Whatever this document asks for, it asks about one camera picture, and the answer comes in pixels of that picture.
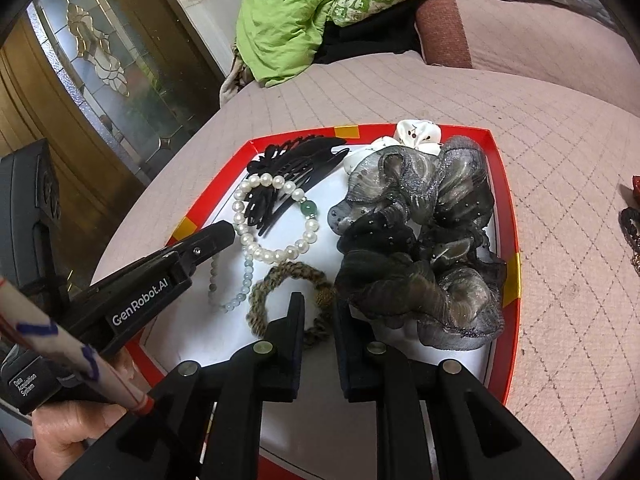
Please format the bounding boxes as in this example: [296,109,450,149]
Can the white pearl bracelet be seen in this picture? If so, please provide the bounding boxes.
[232,172,321,263]

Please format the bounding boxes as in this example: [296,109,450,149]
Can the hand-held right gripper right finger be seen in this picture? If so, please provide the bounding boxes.
[332,299,573,480]

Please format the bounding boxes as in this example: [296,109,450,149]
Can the dark red hair accessory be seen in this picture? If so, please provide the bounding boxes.
[617,175,640,276]

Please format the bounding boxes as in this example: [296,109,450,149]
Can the olive braided hair tie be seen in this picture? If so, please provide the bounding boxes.
[246,260,338,346]

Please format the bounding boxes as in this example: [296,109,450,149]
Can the grey organza scrunchie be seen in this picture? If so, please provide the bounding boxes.
[327,135,508,351]

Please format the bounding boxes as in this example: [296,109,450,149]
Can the beige fringed cloth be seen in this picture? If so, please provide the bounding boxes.
[220,55,261,108]

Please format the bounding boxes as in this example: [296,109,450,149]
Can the white scrunchie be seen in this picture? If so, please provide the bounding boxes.
[345,117,443,173]

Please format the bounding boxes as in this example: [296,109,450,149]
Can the black cloth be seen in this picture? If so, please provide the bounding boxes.
[315,0,426,66]

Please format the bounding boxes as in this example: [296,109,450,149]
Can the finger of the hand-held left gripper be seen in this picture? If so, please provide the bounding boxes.
[170,221,237,281]

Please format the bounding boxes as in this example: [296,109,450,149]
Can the person's left hand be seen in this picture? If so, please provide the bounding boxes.
[30,347,151,458]

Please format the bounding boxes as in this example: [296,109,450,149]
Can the plain green quilt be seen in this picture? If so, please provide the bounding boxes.
[235,0,451,88]

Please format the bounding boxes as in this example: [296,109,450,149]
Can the wooden door with leaded glass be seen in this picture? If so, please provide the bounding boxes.
[0,0,226,281]

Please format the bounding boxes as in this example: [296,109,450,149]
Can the pale blue bead bracelet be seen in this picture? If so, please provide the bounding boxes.
[207,250,256,313]

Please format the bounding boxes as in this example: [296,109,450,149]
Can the red cardboard tray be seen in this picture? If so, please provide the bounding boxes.
[125,122,522,480]

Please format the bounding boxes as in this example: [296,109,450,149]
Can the white stick with blue marks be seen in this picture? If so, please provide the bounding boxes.
[0,275,155,415]

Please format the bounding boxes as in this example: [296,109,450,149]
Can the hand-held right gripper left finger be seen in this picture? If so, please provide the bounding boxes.
[65,291,307,480]

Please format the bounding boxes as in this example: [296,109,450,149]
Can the black plastic hair comb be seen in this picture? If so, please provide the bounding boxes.
[245,132,351,238]

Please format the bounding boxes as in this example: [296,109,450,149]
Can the pink bolster pillow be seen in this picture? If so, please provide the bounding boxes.
[415,0,640,111]

